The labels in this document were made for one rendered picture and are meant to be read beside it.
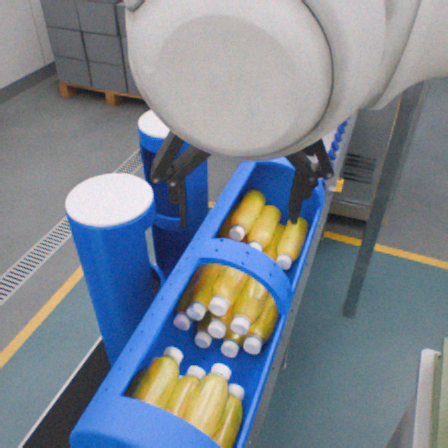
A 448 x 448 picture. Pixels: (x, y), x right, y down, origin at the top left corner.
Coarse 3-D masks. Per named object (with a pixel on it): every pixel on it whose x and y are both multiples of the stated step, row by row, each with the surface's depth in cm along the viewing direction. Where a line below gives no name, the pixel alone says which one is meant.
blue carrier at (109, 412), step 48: (240, 192) 140; (288, 192) 133; (192, 240) 107; (288, 288) 99; (144, 336) 82; (192, 336) 110; (240, 384) 99; (96, 432) 68; (144, 432) 66; (192, 432) 68; (240, 432) 86
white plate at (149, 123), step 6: (144, 114) 188; (150, 114) 188; (144, 120) 184; (150, 120) 184; (156, 120) 184; (144, 126) 180; (150, 126) 180; (156, 126) 180; (162, 126) 180; (144, 132) 177; (150, 132) 176; (156, 132) 176; (162, 132) 176; (168, 132) 176; (162, 138) 174
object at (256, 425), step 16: (336, 128) 201; (352, 128) 217; (336, 176) 184; (320, 224) 159; (304, 272) 141; (288, 320) 126; (288, 336) 125; (272, 368) 114; (272, 384) 114; (256, 416) 104; (256, 432) 104
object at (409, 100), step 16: (416, 96) 156; (400, 112) 161; (400, 128) 165; (400, 144) 169; (384, 160) 176; (400, 160) 173; (384, 176) 179; (384, 192) 184; (384, 208) 188; (368, 224) 196; (368, 240) 202; (368, 256) 207; (352, 288) 223; (352, 304) 230
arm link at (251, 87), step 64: (128, 0) 15; (192, 0) 13; (256, 0) 13; (320, 0) 13; (384, 0) 15; (192, 64) 15; (256, 64) 14; (320, 64) 14; (384, 64) 18; (192, 128) 16; (256, 128) 16; (320, 128) 16
